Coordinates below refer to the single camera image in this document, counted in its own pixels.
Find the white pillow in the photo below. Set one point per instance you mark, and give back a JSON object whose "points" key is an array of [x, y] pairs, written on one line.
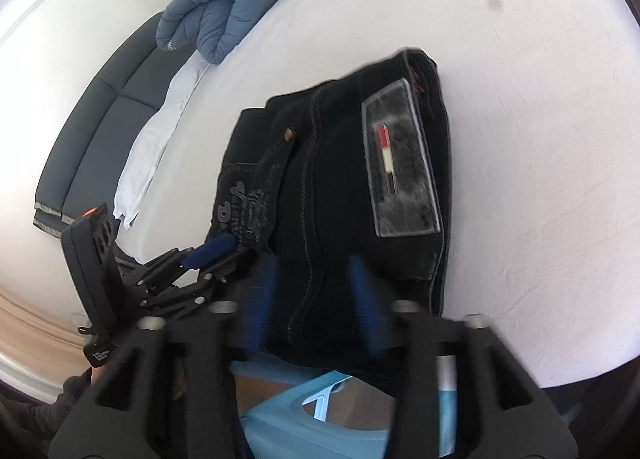
{"points": [[155, 139]]}

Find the grey padded headboard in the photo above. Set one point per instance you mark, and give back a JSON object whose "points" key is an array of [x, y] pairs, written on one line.
{"points": [[95, 139]]}

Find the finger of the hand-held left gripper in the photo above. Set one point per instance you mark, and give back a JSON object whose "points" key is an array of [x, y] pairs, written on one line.
{"points": [[190, 296], [210, 249]]}

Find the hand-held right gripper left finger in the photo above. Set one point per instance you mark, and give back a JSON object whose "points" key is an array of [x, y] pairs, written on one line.
{"points": [[260, 299]]}

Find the black denim pants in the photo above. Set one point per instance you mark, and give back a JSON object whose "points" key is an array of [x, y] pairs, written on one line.
{"points": [[330, 179]]}

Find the light blue plastic basket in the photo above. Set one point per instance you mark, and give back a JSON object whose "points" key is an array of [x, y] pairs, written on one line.
{"points": [[280, 419]]}

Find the bed with white sheet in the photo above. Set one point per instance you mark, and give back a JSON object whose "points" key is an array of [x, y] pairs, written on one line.
{"points": [[525, 114]]}

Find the person's left forearm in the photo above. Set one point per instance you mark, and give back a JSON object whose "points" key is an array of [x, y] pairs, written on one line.
{"points": [[45, 419]]}

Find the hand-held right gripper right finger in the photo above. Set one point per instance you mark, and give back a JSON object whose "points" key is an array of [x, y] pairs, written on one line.
{"points": [[365, 299]]}

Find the blue rolled duvet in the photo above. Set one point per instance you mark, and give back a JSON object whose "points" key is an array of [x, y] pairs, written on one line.
{"points": [[225, 4]]}

